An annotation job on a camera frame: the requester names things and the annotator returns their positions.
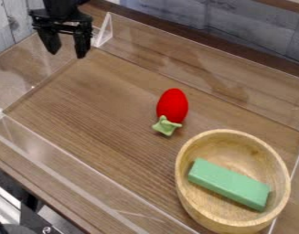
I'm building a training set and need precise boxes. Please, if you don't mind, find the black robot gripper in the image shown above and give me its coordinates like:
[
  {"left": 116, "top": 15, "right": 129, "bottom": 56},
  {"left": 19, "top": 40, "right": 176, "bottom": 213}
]
[{"left": 30, "top": 9, "right": 93, "bottom": 59}]

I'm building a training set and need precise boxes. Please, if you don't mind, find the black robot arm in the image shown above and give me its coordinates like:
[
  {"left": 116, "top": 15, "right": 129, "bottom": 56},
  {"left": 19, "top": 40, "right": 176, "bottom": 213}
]
[{"left": 30, "top": 0, "right": 93, "bottom": 59}]

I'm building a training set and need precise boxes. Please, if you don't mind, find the red plush strawberry fruit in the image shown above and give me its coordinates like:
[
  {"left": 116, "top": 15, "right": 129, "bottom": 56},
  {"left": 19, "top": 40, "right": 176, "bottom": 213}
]
[{"left": 152, "top": 88, "right": 189, "bottom": 136}]

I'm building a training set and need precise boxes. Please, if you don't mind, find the light wooden bowl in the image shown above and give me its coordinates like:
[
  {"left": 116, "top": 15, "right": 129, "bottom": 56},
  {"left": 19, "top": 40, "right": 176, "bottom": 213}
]
[{"left": 176, "top": 129, "right": 292, "bottom": 234}]

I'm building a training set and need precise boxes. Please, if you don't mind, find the green rectangular block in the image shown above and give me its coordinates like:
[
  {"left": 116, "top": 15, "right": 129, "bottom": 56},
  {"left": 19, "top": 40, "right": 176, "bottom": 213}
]
[{"left": 188, "top": 158, "right": 272, "bottom": 212}]

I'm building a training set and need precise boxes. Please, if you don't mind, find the clear acrylic enclosure wall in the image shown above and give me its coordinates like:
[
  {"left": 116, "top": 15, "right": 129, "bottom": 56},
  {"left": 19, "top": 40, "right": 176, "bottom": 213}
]
[{"left": 0, "top": 12, "right": 299, "bottom": 234}]

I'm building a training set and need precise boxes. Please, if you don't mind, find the black metal stand bracket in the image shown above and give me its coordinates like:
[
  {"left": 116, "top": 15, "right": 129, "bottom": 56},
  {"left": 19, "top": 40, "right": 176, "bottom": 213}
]
[{"left": 21, "top": 194, "right": 55, "bottom": 234}]

